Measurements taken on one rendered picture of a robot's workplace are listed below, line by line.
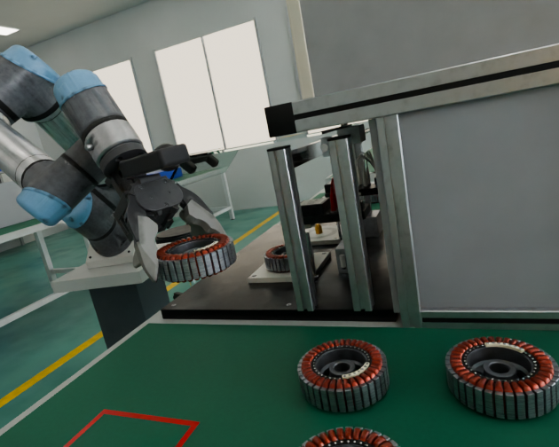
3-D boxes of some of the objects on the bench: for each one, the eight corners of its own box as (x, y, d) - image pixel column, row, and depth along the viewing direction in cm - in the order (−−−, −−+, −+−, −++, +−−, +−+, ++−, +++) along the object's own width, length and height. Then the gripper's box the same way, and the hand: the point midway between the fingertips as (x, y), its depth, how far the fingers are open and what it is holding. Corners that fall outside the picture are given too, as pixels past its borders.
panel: (393, 312, 63) (367, 120, 57) (416, 210, 122) (405, 110, 116) (400, 312, 63) (375, 118, 56) (420, 209, 122) (409, 109, 115)
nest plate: (286, 247, 110) (285, 243, 109) (303, 231, 123) (302, 227, 123) (339, 243, 104) (339, 239, 103) (351, 227, 117) (350, 223, 117)
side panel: (402, 328, 62) (374, 118, 55) (404, 318, 65) (378, 117, 58) (627, 333, 51) (630, 70, 44) (618, 321, 54) (619, 72, 47)
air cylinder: (359, 238, 105) (356, 217, 104) (364, 230, 112) (361, 210, 111) (379, 237, 103) (376, 215, 102) (382, 228, 110) (380, 208, 109)
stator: (286, 384, 54) (280, 359, 53) (350, 350, 59) (347, 327, 58) (336, 430, 44) (331, 402, 43) (409, 385, 49) (405, 358, 48)
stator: (257, 273, 89) (254, 257, 88) (279, 255, 99) (276, 241, 98) (303, 273, 84) (300, 256, 83) (321, 254, 94) (318, 239, 93)
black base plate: (162, 318, 83) (160, 309, 83) (276, 230, 140) (275, 223, 140) (396, 322, 65) (394, 309, 64) (417, 218, 122) (416, 210, 121)
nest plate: (248, 283, 88) (247, 278, 88) (273, 259, 101) (272, 254, 101) (312, 281, 82) (311, 276, 82) (331, 255, 95) (330, 251, 95)
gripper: (162, 167, 71) (224, 261, 67) (54, 191, 58) (124, 309, 54) (180, 135, 65) (248, 235, 62) (65, 152, 52) (144, 282, 48)
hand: (198, 259), depth 56 cm, fingers closed on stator, 13 cm apart
